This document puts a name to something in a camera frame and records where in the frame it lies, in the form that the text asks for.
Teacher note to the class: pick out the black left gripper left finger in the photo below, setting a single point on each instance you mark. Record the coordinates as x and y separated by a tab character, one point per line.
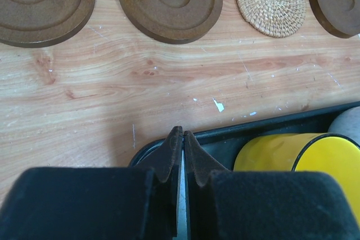
137	202

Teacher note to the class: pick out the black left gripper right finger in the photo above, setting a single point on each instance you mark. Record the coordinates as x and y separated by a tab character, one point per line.
223	204

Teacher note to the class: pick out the white cup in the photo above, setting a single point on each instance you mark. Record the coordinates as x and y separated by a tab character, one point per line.
347	124

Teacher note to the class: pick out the yellow cup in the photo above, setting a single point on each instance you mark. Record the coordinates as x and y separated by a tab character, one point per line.
334	154

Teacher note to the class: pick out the left woven rattan coaster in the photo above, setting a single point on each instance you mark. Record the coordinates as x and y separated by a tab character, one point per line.
275	18

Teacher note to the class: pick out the black plastic tray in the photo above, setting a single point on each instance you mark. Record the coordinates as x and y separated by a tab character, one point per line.
224	143

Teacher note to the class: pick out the brown wooden saucer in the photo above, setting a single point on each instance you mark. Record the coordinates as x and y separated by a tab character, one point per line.
41	23
338	17
173	21

